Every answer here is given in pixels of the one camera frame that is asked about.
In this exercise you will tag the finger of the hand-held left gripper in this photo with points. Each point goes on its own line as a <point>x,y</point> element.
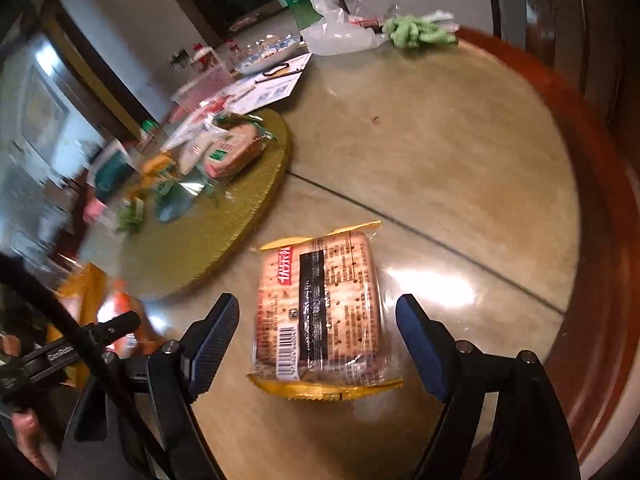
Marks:
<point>110,327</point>

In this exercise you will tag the yellow snack packet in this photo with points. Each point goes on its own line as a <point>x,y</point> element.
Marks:
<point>157,167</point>

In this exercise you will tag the patterned plate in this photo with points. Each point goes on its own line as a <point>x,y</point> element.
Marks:
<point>265,55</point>

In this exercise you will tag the square cracker packet black label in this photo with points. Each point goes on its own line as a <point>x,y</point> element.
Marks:
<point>320,310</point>

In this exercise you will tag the orange snack packet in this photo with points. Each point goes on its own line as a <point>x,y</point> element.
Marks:
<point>122,310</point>

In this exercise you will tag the framed wall painting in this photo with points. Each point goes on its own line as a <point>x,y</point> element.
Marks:
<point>42,115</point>

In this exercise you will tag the orange plastic tray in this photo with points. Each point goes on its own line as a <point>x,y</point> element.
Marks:
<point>85,290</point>

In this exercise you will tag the white printed sachet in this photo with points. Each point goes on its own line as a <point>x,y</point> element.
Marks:
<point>197,150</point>

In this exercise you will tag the clear plastic bag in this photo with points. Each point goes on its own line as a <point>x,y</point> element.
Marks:
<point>335,35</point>

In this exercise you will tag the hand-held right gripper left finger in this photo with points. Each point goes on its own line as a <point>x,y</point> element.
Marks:
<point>215,345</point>

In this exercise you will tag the gold round turntable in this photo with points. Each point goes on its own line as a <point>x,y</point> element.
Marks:
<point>215,240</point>

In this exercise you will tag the red and white bottle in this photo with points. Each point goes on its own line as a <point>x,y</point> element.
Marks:
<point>202,56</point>

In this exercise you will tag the pink cloth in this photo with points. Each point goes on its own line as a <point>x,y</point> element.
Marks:
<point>95,210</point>

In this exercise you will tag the person's left hand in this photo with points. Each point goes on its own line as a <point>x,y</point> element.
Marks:
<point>27,435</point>

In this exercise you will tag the clear pink container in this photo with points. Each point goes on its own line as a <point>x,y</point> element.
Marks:
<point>205,85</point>

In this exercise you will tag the green tissue box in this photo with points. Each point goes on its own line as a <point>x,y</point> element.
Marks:
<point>112,172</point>

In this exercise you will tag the printed paper flyer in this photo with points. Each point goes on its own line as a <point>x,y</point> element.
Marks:
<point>270,92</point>

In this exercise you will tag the green cloth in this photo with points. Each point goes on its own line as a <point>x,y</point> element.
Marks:
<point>415,32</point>

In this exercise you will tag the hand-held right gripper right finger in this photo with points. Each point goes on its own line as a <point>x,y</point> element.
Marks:
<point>422,350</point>

